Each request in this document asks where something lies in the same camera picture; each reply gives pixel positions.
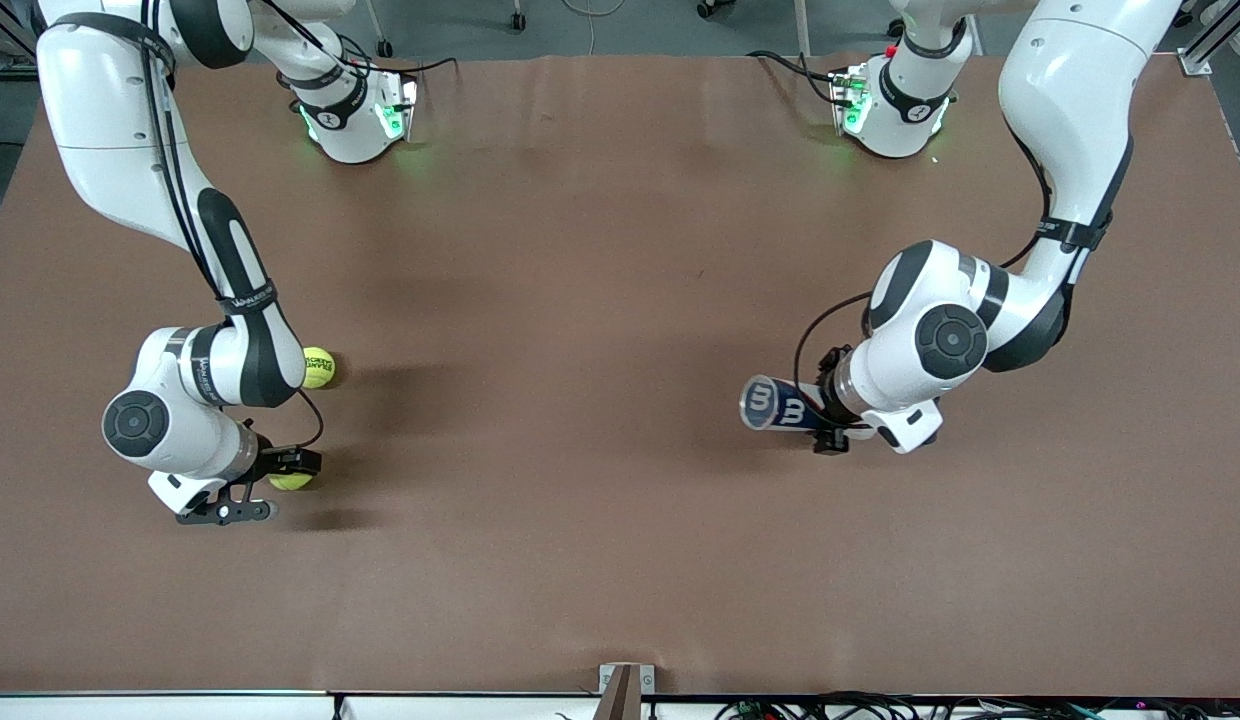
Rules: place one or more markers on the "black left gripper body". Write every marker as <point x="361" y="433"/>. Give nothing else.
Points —
<point x="833" y="391"/>

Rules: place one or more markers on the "plain yellow tennis ball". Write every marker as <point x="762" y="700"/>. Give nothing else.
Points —
<point x="292" y="482"/>

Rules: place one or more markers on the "clear tennis ball can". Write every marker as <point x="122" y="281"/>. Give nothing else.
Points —
<point x="780" y="403"/>

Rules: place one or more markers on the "yellow tennis ball black print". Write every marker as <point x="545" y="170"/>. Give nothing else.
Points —
<point x="322" y="368"/>

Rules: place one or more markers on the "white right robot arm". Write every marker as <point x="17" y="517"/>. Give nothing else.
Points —
<point x="100" y="100"/>

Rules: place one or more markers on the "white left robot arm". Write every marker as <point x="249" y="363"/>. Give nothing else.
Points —
<point x="1070" y="100"/>

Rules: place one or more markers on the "white metal leg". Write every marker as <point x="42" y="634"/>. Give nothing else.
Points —
<point x="802" y="25"/>

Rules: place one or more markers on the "white table edge rail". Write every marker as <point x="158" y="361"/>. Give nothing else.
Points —
<point x="180" y="708"/>

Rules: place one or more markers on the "grey bracket with brown post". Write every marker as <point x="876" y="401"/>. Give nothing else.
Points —
<point x="625" y="690"/>

